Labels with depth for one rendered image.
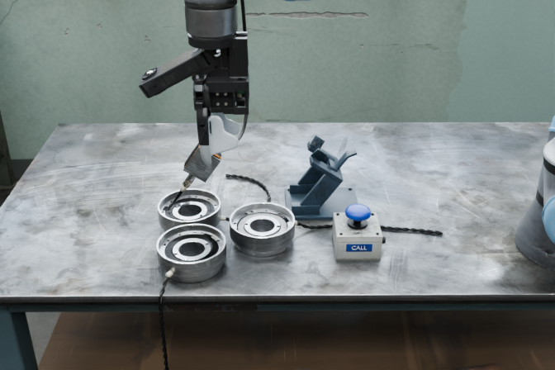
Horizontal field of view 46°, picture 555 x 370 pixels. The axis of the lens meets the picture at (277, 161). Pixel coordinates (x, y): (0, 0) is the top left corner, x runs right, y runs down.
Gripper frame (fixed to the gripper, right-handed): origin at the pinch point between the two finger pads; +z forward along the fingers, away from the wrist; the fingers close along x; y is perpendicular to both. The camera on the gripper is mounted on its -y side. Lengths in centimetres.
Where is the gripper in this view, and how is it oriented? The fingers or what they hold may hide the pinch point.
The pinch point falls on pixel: (205, 155)
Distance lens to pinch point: 104.9
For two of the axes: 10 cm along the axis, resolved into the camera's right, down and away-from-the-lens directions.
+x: -0.3, -4.7, 8.8
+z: 0.0, 8.8, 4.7
